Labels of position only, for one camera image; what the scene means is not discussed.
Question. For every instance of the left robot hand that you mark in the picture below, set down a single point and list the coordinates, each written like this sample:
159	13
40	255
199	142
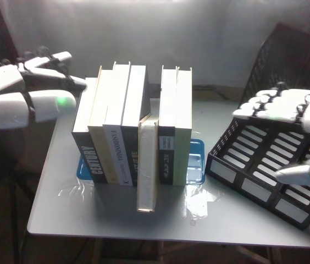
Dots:
4	110

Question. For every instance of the white-spined hardcover book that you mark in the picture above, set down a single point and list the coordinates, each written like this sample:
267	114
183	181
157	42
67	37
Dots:
146	165

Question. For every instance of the black three-slot file organizer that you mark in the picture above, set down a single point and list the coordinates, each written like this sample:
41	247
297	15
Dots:
281	55

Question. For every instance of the black book titled CENTURY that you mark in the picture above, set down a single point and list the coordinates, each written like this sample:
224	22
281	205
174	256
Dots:
85	104

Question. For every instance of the cream book tan spine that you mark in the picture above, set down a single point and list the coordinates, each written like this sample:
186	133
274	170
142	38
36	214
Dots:
101	96

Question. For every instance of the white book FASHIONINA spine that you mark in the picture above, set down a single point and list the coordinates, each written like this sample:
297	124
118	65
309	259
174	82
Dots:
116	93

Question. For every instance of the black book LET IT BE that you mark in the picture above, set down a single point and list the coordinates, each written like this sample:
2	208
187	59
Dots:
134	93

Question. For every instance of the blue plastic bookend tray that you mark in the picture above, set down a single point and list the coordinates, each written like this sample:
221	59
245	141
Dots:
196	165

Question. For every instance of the pale green book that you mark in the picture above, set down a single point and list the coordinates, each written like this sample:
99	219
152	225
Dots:
183	99

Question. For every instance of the black and white spined book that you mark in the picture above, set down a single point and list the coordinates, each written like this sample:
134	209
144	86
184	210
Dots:
168	96

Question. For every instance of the white backdrop curtain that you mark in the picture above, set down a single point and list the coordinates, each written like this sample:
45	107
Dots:
144	33

